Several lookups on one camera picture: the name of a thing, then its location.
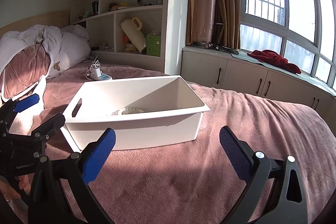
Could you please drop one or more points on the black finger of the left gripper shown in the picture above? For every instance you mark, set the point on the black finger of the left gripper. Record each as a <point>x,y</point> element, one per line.
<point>49,128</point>

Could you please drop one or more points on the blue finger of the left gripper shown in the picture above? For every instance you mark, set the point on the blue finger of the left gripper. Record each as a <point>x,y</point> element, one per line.
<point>26,103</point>

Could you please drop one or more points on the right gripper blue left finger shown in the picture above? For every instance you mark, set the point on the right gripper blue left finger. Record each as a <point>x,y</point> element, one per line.
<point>83,168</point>

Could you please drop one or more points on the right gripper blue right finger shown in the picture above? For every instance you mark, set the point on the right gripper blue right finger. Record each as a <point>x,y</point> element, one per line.
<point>251,167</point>

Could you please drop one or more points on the person's left hand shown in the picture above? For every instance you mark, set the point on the person's left hand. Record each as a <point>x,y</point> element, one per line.
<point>10,193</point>

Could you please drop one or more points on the pink pillow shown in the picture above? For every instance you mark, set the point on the pink pillow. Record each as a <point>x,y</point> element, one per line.
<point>24,70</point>

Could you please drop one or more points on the pink bed blanket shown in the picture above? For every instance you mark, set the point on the pink bed blanket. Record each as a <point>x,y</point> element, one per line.
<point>194,182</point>

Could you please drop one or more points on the white crumpled duvet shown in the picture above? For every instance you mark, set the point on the white crumpled duvet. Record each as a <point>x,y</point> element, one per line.
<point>66,46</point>

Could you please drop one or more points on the white power strip with charger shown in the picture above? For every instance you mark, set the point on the white power strip with charger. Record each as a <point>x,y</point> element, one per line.
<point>94,72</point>

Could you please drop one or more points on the white plastic storage box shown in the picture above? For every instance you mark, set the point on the white plastic storage box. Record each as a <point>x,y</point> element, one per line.
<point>144,112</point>

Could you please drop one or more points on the beige window seat cabinets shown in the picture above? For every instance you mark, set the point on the beige window seat cabinets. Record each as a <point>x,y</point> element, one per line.
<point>244,74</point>

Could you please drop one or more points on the red cloth on sill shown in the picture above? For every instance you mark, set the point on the red cloth on sill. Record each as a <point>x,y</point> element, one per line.
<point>273,58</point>

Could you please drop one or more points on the cream handheld vacuum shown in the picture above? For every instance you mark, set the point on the cream handheld vacuum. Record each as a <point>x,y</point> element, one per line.
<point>133,30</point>

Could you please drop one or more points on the green box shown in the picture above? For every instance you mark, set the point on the green box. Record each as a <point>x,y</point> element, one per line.
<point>153,45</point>

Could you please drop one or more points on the white bookshelf unit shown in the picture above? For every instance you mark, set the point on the white bookshelf unit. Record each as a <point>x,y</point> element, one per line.
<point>165,18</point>

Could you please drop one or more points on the pink suitcase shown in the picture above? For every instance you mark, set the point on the pink suitcase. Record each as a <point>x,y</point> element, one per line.
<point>203,21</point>

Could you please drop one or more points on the window frame with panes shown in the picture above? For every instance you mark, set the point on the window frame with panes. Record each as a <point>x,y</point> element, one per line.
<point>302,31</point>

